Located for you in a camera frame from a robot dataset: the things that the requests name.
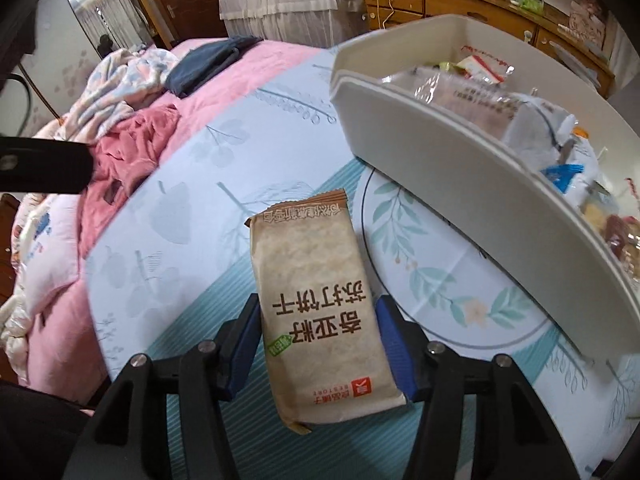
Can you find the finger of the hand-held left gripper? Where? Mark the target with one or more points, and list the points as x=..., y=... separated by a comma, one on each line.
x=45, y=165

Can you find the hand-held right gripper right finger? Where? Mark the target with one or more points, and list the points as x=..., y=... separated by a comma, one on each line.
x=397, y=355

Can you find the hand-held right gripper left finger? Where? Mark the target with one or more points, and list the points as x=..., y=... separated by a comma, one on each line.
x=245, y=345

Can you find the brown cracker packet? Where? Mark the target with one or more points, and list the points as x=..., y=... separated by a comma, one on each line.
x=320, y=285

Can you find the white plastic storage box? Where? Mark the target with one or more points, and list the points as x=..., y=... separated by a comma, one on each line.
x=450, y=160

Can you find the puffed rice cake packet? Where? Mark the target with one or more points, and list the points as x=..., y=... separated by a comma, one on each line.
x=597, y=215

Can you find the clear bread packet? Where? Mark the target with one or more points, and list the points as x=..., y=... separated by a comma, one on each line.
x=465, y=102

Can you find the pale blue snack packet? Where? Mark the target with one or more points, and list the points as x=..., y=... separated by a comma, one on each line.
x=540, y=130

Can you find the green snack packet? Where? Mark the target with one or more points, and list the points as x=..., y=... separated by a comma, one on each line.
x=446, y=66

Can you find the red cookie packet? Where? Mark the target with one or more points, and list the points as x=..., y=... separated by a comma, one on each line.
x=487, y=67

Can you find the pink fleece robe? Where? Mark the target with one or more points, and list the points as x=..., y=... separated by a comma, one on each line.
x=130, y=150

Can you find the floral fleece blanket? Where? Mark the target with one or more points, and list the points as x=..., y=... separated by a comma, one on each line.
x=120, y=85

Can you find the cartoon printed quilt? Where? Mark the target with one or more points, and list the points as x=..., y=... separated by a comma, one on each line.
x=35, y=285

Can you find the leaf printed tablecloth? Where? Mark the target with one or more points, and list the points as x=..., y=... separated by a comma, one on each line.
x=200, y=185

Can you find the mirrored wardrobe door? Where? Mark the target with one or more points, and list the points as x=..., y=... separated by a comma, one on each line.
x=100, y=5

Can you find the navy blue cloth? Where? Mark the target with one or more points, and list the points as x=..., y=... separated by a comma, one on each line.
x=210, y=62

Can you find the pink bed blanket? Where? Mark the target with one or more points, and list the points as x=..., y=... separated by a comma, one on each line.
x=280, y=60

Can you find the wooden desk with drawers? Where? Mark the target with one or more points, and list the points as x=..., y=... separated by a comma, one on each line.
x=450, y=5

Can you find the floral printed box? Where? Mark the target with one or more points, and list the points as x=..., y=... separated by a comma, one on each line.
x=590, y=10

